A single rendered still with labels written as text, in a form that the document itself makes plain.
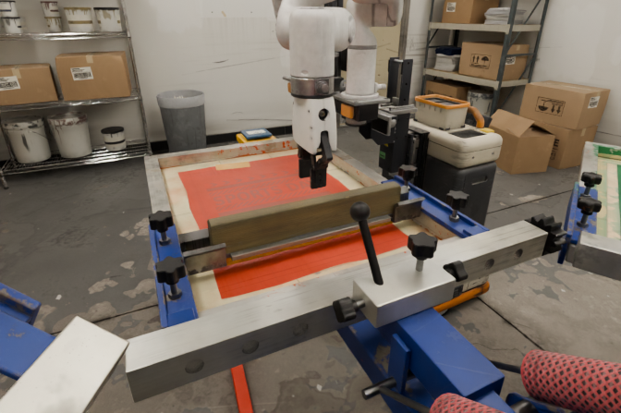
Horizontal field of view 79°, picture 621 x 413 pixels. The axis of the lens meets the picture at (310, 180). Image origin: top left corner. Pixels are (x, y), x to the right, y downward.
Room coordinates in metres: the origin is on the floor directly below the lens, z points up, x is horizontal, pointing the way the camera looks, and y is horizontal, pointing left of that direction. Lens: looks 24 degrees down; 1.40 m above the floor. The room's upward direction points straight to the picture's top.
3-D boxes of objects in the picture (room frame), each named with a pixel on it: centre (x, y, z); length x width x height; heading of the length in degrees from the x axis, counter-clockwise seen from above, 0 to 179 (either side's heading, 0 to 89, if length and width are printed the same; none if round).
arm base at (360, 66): (1.30, -0.18, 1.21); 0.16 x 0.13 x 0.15; 117
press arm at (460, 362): (0.35, -0.15, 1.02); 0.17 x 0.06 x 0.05; 25
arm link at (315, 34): (0.70, -0.02, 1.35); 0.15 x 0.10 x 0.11; 165
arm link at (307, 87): (0.66, -0.01, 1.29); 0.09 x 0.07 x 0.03; 24
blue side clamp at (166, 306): (0.53, 0.24, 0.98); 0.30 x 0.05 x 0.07; 25
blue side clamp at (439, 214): (0.76, -0.27, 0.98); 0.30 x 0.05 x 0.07; 25
